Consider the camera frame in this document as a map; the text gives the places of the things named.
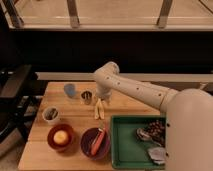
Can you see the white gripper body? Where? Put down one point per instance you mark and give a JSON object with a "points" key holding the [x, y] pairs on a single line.
{"points": [[105, 98]]}

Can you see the yellow banana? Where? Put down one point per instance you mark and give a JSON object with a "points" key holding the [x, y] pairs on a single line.
{"points": [[99, 110]]}

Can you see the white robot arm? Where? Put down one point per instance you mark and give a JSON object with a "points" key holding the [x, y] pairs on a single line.
{"points": [[189, 117]]}

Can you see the metal cup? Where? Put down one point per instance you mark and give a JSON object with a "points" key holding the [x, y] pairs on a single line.
{"points": [[86, 97]]}

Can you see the blue cup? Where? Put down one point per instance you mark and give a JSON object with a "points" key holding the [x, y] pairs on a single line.
{"points": [[70, 90]]}

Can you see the orange carrot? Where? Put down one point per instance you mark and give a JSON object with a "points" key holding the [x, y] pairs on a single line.
{"points": [[97, 142]]}

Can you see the purple bowl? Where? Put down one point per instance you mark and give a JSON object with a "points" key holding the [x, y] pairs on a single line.
{"points": [[87, 139]]}

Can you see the red bowl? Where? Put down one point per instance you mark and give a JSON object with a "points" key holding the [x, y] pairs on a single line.
{"points": [[53, 130]]}

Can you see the green plastic tray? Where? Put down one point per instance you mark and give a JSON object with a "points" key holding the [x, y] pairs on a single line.
{"points": [[127, 150]]}

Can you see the bunch of brown grapes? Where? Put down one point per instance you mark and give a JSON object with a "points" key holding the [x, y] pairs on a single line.
{"points": [[156, 128]]}

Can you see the small white cup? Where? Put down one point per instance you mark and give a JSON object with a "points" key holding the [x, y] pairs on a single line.
{"points": [[51, 115]]}

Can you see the yellow round fruit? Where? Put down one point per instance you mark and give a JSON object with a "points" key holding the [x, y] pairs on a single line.
{"points": [[61, 137]]}

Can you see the grey flat object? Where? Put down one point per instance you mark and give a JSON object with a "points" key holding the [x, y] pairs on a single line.
{"points": [[157, 154]]}

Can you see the black chair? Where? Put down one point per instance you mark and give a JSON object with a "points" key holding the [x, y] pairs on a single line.
{"points": [[12, 90]]}

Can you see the black handled spoon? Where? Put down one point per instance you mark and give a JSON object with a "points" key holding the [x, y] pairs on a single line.
{"points": [[145, 136]]}

